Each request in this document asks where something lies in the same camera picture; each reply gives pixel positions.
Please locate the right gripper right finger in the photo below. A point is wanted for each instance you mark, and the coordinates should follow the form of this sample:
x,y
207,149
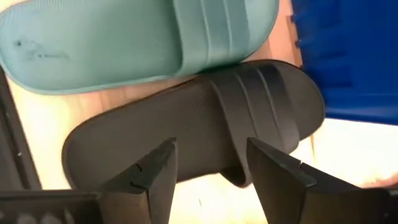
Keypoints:
x,y
276,180

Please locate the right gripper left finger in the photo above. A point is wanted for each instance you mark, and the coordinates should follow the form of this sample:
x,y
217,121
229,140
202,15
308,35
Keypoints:
x,y
149,186

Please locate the black table edge rail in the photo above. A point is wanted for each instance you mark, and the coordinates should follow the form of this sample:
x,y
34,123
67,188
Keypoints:
x,y
14,146

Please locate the blue plastic bin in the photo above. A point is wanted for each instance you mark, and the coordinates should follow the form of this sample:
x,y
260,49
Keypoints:
x,y
348,56

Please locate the black rubber slide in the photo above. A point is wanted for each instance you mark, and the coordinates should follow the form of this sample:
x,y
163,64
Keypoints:
x,y
186,124

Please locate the teal rubber slide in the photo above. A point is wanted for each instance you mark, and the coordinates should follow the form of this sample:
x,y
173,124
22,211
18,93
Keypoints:
x,y
109,43

